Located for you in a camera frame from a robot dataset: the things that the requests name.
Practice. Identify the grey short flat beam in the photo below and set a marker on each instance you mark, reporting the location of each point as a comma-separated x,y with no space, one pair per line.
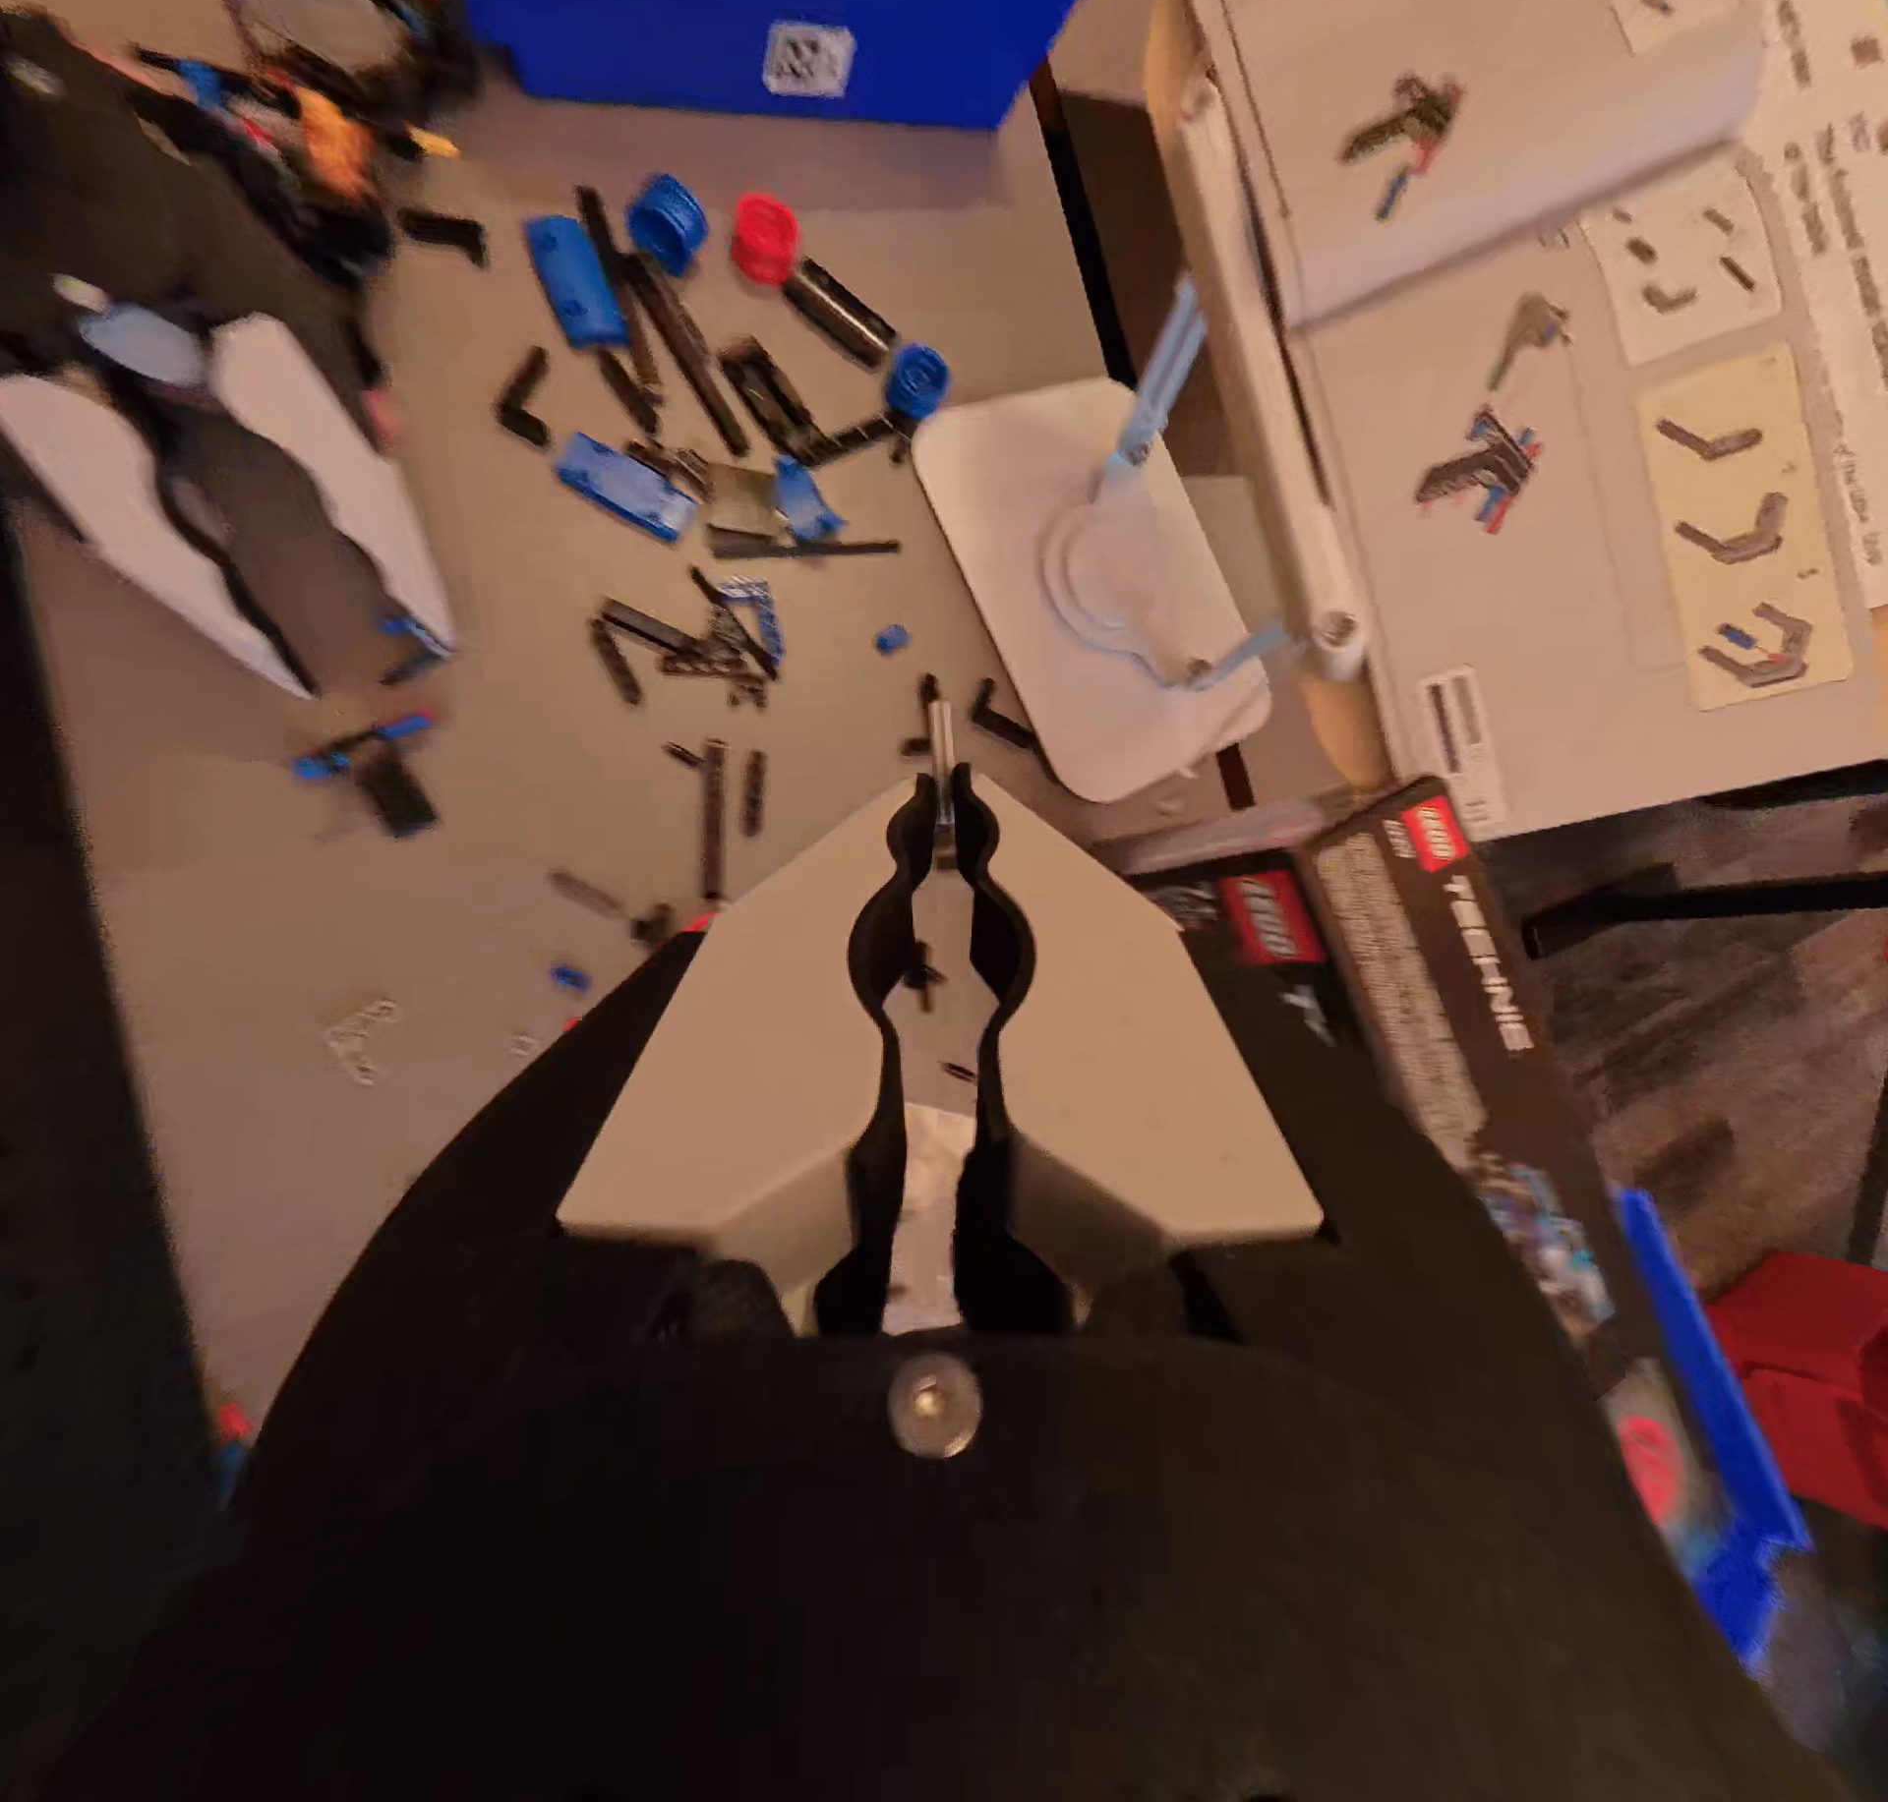
585,892

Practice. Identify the light grey short axle pin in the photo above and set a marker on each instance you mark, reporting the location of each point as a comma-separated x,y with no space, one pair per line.
939,784

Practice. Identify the black angled beam flat plate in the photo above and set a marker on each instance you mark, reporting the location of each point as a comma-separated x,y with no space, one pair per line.
619,652

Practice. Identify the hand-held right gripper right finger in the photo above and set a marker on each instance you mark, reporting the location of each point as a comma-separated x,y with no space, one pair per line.
1166,1094

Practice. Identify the black square tile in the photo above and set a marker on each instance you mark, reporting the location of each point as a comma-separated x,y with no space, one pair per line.
742,501

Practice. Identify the blue frame panel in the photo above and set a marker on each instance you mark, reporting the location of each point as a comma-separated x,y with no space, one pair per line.
625,489
807,503

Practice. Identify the small black blue brick assembly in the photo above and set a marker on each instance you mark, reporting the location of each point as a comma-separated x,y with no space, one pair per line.
390,784

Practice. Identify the partly built toy truck chassis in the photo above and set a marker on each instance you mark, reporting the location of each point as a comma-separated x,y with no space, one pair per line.
324,107

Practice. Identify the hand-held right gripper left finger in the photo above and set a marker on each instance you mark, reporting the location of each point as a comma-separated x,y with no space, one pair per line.
722,1094

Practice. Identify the blue angled beam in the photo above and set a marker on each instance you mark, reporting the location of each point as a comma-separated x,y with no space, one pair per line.
754,622

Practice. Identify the instruction booklet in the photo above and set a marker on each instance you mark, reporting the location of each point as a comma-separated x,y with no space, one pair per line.
1549,578

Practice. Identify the black toy set box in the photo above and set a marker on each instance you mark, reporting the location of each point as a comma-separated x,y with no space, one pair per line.
1402,947

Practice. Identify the black connector cluster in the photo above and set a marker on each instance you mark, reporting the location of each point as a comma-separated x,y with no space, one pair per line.
708,661

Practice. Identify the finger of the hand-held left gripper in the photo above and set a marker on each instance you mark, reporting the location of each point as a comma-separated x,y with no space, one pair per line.
103,504
340,489

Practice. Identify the black curved panel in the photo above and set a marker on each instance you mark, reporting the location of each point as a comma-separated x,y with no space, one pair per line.
837,313

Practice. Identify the white small angle connector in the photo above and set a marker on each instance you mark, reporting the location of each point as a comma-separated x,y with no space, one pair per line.
364,1044

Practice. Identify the black stacked thick beams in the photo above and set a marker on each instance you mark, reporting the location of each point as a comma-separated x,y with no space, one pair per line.
670,336

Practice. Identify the black rectangular frame brick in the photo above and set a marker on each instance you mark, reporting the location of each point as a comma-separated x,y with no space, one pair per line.
767,402

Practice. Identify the black long straight beam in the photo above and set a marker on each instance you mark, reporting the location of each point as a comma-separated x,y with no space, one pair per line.
862,434

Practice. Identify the black long axle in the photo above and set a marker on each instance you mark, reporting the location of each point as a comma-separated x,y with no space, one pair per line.
802,549

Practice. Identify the grey desk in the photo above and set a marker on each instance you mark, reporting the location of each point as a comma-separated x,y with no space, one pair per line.
443,918

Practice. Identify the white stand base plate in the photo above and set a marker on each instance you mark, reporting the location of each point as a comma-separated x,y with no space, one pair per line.
1092,578

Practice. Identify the blue wheel rim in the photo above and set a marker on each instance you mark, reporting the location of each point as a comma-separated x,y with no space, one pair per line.
916,381
665,224

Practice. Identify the blue storage bin white tag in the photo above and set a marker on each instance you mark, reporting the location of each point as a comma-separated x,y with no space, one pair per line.
708,3

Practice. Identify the red plastic bin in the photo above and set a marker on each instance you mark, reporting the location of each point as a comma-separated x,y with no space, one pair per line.
1814,1376

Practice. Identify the blue curved panel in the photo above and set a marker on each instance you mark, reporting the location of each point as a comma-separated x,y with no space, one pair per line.
576,283

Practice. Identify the black short straight beam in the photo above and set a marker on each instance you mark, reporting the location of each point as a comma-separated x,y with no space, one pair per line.
754,794

